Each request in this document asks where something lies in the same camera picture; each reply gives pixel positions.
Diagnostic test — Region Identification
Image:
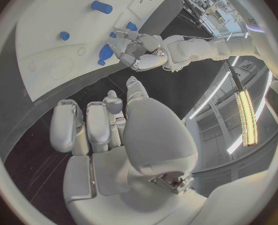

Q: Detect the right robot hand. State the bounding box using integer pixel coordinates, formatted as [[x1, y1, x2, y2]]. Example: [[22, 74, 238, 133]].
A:
[[49, 75, 209, 225]]

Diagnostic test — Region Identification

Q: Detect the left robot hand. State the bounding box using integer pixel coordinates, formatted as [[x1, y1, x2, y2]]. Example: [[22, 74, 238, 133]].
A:
[[107, 30, 170, 73]]

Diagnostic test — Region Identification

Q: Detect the white task board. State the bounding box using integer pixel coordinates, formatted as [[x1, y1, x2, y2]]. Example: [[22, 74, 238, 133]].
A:
[[14, 0, 170, 103]]

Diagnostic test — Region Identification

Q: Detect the blue plug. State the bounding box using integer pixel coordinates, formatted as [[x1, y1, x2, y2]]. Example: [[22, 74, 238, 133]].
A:
[[125, 21, 139, 32]]

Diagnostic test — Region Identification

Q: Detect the blue long cylinder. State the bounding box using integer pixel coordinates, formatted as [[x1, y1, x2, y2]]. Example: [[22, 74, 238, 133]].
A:
[[90, 0, 114, 15]]

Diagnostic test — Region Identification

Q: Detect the workshop desk with equipment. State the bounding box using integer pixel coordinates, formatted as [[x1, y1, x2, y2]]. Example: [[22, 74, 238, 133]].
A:
[[182, 0, 249, 39]]

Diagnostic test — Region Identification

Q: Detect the glowing light bar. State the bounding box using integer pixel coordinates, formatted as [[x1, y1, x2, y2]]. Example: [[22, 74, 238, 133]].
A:
[[234, 88, 260, 148]]

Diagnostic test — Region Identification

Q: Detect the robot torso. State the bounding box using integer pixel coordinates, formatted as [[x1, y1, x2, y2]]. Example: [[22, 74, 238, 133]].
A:
[[244, 0, 278, 61]]

